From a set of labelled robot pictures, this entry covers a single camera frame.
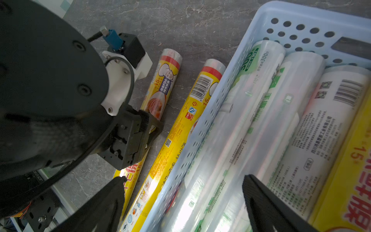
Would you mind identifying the white green 300 wrap roll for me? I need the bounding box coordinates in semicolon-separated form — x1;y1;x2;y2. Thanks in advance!
158;40;286;232

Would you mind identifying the light blue plastic basket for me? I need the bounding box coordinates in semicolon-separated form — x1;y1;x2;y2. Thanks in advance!
141;1;371;232

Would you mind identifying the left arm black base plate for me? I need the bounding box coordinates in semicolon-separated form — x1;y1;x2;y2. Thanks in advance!
11;190;61;232

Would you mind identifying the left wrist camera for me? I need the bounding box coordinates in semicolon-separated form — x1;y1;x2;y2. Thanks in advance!
100;26;153;116

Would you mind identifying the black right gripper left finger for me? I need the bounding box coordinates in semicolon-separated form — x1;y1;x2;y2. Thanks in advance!
53;177;127;232

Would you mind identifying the clear grape plastic wrap roll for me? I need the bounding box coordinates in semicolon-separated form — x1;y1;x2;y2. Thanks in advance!
199;51;326;232

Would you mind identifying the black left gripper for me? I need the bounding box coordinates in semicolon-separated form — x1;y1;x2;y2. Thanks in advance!
98;105;163;170

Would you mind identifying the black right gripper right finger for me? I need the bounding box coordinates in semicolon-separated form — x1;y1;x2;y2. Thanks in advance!
242;175;316;232

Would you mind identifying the yellow red chef wrap roll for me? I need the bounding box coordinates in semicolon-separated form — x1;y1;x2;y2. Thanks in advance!
114;48;183;214

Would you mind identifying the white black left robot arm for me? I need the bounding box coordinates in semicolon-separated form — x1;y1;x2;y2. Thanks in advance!
1;1;163;217

